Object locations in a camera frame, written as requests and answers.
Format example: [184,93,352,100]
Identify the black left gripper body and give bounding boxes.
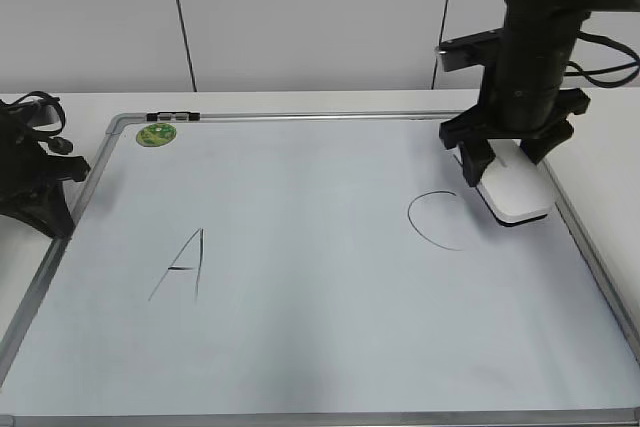
[1,99,91,200]

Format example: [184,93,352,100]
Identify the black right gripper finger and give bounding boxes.
[458,139,496,186]
[520,120,574,165]

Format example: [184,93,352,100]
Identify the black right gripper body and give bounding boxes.
[439,89,588,149]

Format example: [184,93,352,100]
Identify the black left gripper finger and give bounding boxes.
[1,182,75,239]

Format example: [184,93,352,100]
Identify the white whiteboard eraser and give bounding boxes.
[473,140,556,227]

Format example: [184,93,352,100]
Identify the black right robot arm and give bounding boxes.
[437,0,639,187]

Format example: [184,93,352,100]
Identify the round green magnet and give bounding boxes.
[136,123,177,148]

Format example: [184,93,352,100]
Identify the black silver board clip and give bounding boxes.
[145,111,201,123]

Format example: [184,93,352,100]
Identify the white framed whiteboard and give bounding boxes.
[1,113,639,426]

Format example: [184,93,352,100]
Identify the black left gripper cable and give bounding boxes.
[9,90,75,156]

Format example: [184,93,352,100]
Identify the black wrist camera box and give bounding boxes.
[435,29,502,72]

